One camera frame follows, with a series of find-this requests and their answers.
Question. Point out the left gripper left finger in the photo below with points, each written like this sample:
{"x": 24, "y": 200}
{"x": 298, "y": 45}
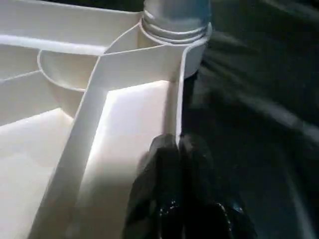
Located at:
{"x": 154, "y": 194}

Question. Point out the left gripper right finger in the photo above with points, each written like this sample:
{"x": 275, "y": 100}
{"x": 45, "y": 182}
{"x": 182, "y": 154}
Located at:
{"x": 209, "y": 199}

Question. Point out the white plastic table top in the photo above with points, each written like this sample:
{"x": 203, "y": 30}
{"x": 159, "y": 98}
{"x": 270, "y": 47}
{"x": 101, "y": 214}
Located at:
{"x": 60, "y": 99}

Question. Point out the white plastic table leg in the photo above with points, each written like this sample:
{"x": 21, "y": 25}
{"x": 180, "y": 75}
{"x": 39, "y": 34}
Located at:
{"x": 177, "y": 20}

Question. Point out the black mat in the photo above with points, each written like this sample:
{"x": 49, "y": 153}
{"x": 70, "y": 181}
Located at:
{"x": 259, "y": 124}

